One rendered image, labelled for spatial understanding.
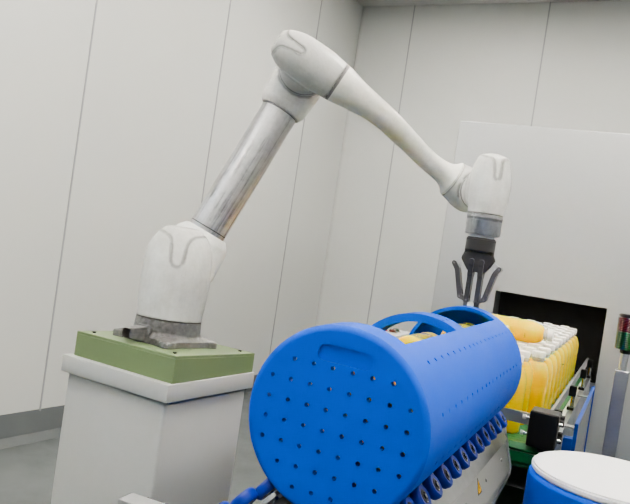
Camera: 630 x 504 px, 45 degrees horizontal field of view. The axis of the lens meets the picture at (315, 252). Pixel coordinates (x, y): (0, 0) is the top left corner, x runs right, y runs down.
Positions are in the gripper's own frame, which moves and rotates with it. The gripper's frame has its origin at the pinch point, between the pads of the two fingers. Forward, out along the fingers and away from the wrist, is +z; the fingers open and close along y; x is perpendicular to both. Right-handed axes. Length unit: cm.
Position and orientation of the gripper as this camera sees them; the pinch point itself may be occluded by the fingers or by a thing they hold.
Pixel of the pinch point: (469, 315)
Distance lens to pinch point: 199.1
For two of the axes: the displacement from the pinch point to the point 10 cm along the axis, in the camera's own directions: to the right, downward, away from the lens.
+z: -1.5, 9.9, 0.3
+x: -4.0, -0.3, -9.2
